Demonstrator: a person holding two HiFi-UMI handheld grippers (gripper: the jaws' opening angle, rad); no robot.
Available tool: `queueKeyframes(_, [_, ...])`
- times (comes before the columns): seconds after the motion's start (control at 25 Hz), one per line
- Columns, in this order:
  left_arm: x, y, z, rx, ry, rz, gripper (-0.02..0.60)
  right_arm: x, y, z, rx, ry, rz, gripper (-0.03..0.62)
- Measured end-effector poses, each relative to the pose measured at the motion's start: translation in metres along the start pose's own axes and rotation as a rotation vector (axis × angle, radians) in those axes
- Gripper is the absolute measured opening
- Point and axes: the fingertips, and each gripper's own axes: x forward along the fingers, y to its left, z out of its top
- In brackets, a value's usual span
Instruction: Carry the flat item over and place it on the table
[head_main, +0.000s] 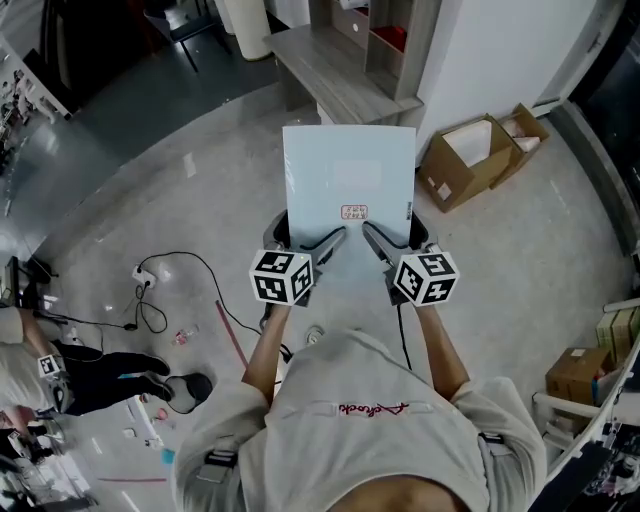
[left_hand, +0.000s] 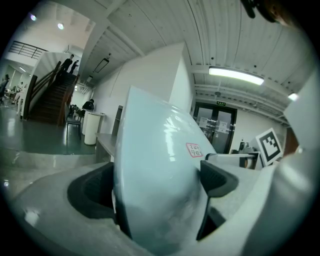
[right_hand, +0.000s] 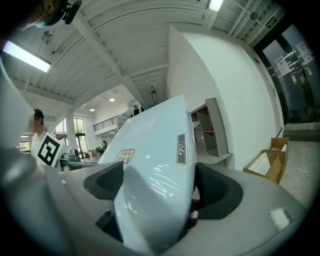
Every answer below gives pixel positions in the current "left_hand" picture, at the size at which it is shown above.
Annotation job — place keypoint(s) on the dark wooden staircase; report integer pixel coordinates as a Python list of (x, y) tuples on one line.
[(53, 97)]

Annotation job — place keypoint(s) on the white cylindrical bin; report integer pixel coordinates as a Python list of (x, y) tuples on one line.
[(92, 128), (84, 122)]

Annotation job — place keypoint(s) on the round ceiling spotlight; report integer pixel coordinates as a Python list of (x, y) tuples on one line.
[(60, 26)]

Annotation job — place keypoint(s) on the long ceiling lamp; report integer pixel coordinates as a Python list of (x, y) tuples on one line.
[(235, 75)]

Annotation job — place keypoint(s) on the black balcony railing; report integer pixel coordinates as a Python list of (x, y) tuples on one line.
[(25, 50)]

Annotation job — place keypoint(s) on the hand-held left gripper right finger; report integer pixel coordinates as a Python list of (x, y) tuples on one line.
[(215, 180)]

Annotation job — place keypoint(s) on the grey table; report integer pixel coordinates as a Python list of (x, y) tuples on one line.
[(105, 143)]

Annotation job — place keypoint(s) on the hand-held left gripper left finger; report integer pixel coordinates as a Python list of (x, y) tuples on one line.
[(92, 190)]

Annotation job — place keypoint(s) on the black glass double door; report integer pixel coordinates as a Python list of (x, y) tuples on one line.
[(215, 125)]

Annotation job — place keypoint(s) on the black headset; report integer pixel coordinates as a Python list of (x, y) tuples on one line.
[(252, 7)]

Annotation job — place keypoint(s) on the black chair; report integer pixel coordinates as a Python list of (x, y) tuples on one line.
[(73, 121)]

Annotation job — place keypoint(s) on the small ceiling lamp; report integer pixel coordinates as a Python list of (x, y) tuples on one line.
[(293, 96)]

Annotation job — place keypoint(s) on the hanging black panel lamp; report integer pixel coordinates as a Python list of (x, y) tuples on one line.
[(101, 65)]

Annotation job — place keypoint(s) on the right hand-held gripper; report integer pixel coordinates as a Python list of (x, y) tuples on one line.
[(270, 147)]

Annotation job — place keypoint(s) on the green exit sign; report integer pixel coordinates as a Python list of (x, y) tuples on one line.
[(221, 102)]

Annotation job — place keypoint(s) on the pale blue item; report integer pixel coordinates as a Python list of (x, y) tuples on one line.
[(160, 160)]

